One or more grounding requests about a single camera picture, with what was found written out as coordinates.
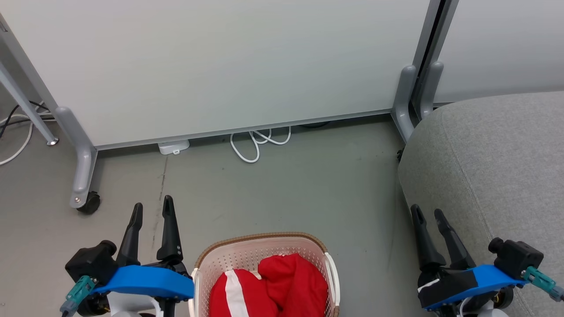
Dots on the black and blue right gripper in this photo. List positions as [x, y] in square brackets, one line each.
[458, 286]

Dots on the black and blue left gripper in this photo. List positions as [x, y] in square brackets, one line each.
[150, 281]

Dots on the red cloth garment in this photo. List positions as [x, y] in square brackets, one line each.
[295, 286]

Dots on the grey fabric sofa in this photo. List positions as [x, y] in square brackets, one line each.
[493, 167]

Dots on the white power adapter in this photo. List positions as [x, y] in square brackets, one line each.
[172, 146]

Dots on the long grey partition foot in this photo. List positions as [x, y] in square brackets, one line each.
[83, 167]

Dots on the white perforated laundry basket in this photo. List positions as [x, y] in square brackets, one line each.
[246, 255]

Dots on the small black caster wheel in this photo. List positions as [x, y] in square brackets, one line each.
[399, 155]

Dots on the grey metal table leg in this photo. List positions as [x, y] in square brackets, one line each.
[26, 107]

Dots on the wide white partition panel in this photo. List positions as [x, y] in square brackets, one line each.
[220, 66]

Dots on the narrow white partition panel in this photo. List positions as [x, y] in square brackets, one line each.
[506, 44]

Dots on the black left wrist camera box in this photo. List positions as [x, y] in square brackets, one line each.
[90, 262]

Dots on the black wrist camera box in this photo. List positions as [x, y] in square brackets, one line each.
[517, 257]
[90, 262]

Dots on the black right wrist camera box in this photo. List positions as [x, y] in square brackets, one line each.
[517, 257]

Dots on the teal left camera plug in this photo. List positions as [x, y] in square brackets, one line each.
[78, 291]

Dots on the teal camera plug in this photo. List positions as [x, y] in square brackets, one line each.
[78, 291]
[539, 278]

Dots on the teal right camera plug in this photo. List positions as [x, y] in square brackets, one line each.
[539, 278]

